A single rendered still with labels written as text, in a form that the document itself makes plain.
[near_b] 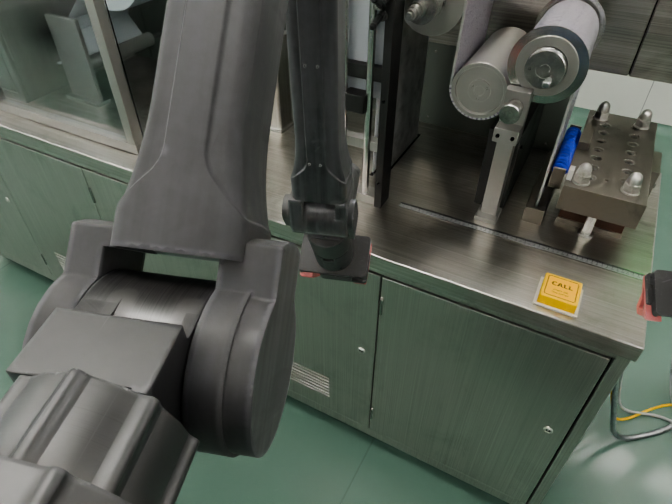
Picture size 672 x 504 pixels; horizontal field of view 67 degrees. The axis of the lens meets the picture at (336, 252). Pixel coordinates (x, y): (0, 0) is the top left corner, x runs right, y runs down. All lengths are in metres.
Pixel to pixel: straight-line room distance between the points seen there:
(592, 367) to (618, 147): 0.52
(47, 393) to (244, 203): 0.10
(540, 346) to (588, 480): 0.87
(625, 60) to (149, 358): 1.35
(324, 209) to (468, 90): 0.65
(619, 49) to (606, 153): 0.26
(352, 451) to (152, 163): 1.64
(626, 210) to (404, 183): 0.50
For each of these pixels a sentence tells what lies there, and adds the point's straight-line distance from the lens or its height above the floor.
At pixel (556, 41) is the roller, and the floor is 1.30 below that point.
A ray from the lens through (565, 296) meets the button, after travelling 1.06.
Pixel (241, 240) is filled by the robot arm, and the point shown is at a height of 1.48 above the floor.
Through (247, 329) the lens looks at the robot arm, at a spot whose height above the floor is 1.47.
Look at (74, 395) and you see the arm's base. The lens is 0.19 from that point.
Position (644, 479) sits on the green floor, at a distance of 2.04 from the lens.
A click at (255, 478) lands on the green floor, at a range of 1.80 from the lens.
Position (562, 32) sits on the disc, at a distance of 1.09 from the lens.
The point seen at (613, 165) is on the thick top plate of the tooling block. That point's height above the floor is 1.03.
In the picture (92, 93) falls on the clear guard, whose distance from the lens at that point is 1.56.
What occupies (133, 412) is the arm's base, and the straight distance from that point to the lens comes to 0.19.
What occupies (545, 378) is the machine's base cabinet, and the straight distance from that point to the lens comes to 1.22.
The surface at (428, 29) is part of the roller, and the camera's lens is 1.16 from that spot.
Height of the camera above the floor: 1.63
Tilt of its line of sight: 41 degrees down
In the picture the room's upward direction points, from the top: straight up
